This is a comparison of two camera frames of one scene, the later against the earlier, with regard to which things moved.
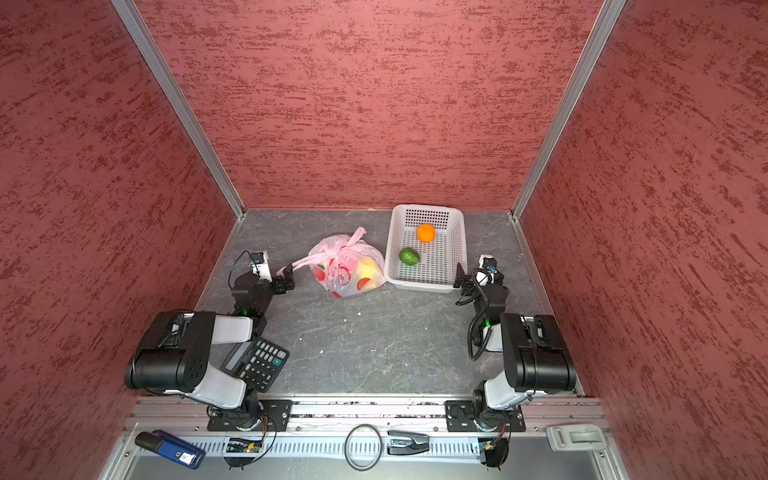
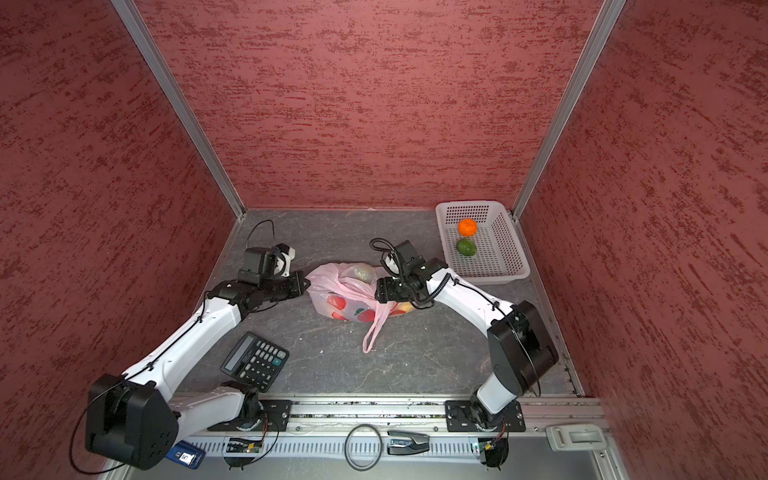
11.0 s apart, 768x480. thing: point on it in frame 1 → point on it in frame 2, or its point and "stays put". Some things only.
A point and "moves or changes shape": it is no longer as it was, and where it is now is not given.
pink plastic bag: [345, 266] → [348, 292]
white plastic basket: [426, 243] moves or changes shape
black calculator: [257, 361] stays put
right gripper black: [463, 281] → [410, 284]
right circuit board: [493, 451] stays put
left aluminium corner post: [177, 96] stays put
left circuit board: [244, 445] stays put
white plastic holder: [575, 437] stays put
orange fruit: [426, 233] → [468, 227]
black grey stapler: [406, 442] stays put
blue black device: [171, 447] stays put
